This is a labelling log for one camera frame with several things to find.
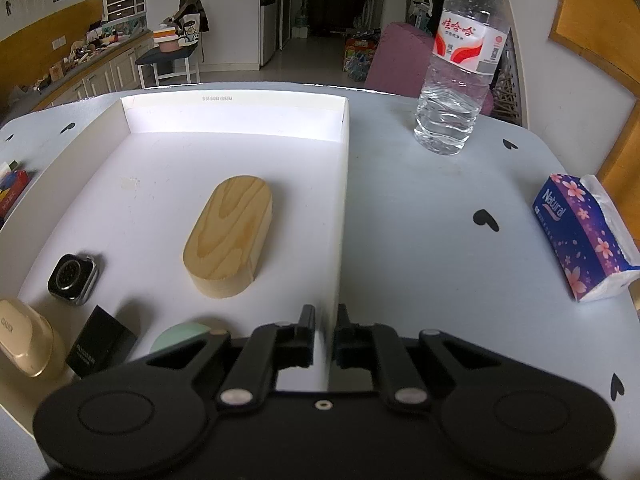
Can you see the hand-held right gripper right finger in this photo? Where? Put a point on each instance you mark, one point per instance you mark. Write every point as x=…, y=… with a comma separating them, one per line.
x=345, y=342

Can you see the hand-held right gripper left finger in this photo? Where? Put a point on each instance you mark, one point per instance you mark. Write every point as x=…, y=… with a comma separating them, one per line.
x=306, y=340

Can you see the mint green round disc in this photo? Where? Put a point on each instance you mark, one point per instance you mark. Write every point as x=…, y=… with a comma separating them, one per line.
x=180, y=337

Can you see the oval wooden block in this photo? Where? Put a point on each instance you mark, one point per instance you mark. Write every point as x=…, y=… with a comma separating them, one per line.
x=230, y=235

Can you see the small black box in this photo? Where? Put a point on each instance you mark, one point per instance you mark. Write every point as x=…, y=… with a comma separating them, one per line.
x=100, y=342

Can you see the shallow white cardboard tray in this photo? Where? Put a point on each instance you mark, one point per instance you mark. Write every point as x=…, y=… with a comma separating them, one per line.
x=150, y=185

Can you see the silver smartwatch body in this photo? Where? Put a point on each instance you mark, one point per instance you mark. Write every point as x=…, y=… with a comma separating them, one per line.
x=72, y=277

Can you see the beige plastic case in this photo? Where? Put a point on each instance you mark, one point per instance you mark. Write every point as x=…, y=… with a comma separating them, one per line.
x=25, y=340

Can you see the blue floral tissue pack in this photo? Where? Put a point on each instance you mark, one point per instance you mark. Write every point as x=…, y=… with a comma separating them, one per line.
x=575, y=230

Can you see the clear plastic water bottle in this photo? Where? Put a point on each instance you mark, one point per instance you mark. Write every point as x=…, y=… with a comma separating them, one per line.
x=457, y=85

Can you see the pink sofa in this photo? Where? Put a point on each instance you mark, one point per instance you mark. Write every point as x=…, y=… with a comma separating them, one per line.
x=400, y=60

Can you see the colourful toy pile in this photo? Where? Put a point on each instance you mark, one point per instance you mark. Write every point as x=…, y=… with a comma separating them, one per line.
x=360, y=55

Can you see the grey lattice rack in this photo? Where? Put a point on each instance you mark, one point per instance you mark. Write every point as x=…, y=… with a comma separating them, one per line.
x=507, y=85

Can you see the white stool with dark seat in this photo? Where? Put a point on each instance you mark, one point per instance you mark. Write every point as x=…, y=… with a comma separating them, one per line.
x=165, y=57

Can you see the red colourful packet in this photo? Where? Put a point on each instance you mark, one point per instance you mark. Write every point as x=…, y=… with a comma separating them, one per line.
x=11, y=192

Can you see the white refrigerator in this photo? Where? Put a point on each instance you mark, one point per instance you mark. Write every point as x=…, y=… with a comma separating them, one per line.
x=272, y=10

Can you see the pink lidded container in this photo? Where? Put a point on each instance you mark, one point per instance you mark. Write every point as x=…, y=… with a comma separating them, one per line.
x=165, y=39

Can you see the cluttered kitchen counter cabinet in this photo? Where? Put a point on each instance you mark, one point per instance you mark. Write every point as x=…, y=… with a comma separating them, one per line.
x=90, y=75

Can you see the dark and white bag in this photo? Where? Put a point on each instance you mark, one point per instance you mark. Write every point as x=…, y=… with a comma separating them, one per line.
x=190, y=17

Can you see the white plastic drawer unit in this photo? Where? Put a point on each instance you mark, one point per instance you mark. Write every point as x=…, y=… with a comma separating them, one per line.
x=125, y=2

